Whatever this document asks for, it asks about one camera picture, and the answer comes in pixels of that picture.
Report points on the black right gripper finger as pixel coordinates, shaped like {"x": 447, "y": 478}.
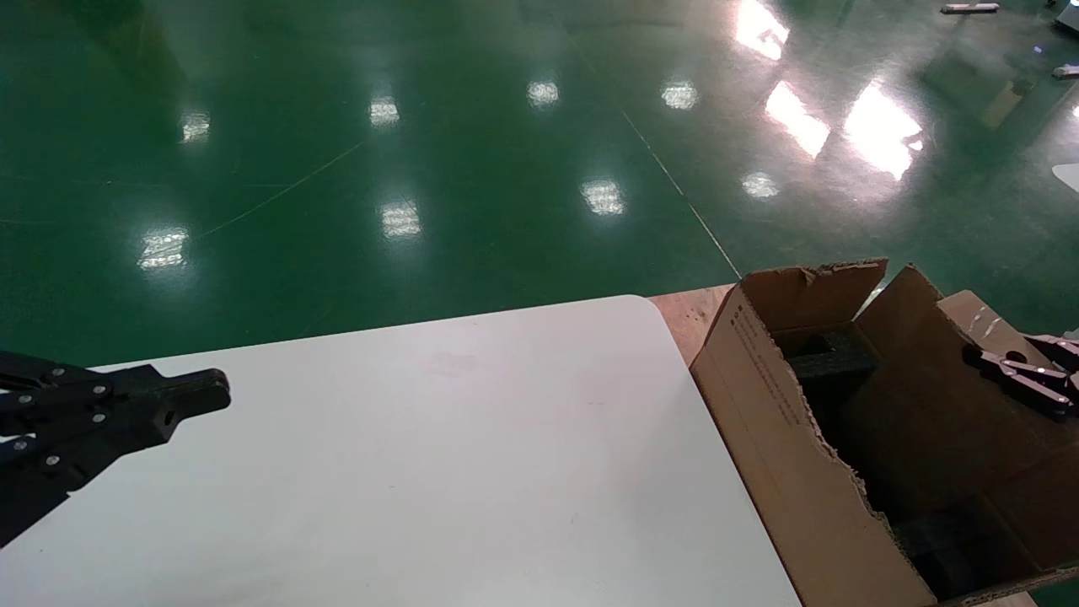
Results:
{"x": 1028, "y": 384}
{"x": 1064, "y": 352}

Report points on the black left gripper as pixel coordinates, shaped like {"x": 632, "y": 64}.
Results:
{"x": 21, "y": 497}

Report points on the small brown cardboard box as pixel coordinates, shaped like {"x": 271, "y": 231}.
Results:
{"x": 927, "y": 396}

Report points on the big open cardboard box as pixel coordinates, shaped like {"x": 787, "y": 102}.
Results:
{"x": 775, "y": 455}

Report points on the black foam block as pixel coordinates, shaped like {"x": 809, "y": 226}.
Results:
{"x": 830, "y": 354}
{"x": 952, "y": 548}

